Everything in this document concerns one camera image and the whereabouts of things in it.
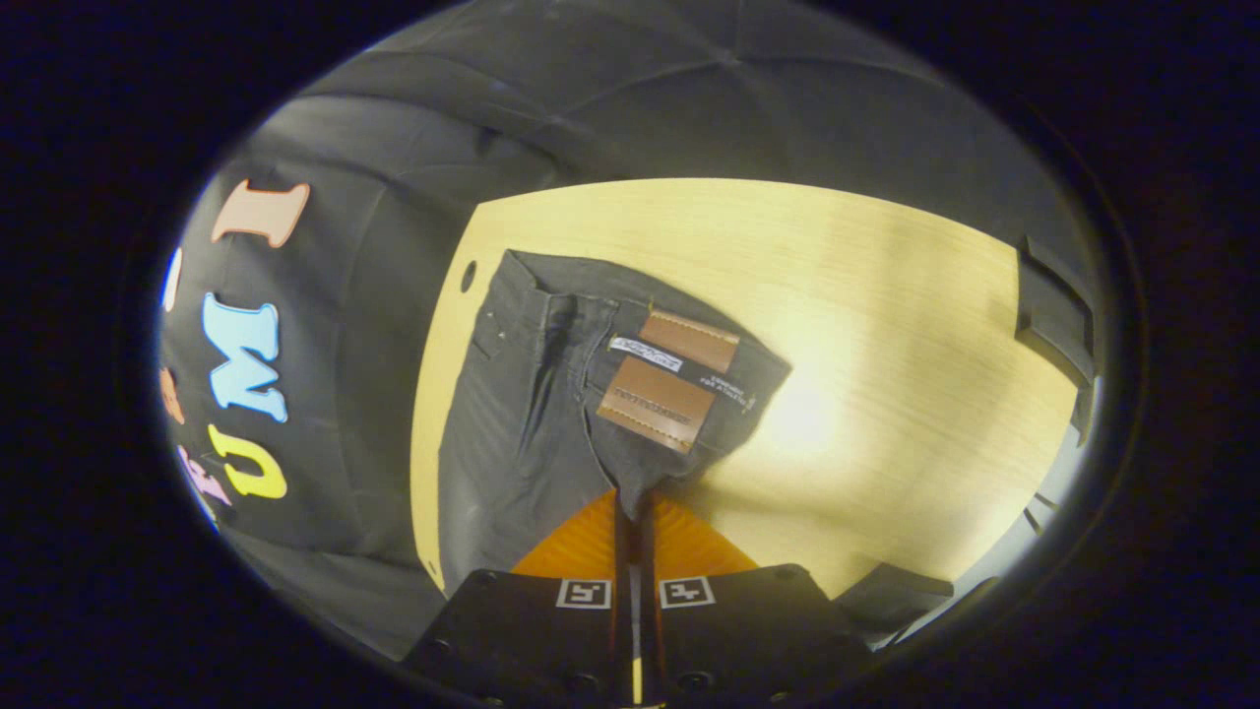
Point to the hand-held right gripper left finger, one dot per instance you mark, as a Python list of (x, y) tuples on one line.
[(522, 630)]

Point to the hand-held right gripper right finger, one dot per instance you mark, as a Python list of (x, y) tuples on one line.
[(748, 630)]

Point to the black jeans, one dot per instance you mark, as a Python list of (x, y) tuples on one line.
[(522, 423)]

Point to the black backdrop cloth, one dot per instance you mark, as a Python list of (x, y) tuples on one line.
[(335, 325)]

